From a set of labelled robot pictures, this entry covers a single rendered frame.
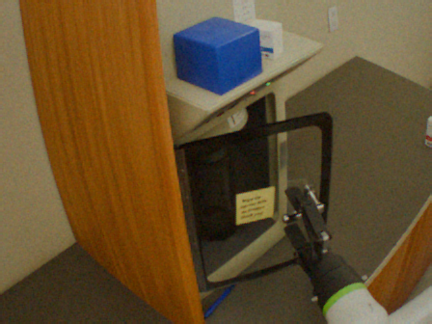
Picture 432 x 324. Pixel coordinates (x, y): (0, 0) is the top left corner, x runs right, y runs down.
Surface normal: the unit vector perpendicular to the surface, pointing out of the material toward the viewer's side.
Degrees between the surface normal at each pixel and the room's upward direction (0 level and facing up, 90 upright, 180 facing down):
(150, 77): 90
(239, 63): 90
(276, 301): 0
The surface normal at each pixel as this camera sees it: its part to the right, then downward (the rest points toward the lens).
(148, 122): -0.70, 0.48
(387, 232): -0.08, -0.80
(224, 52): 0.71, 0.38
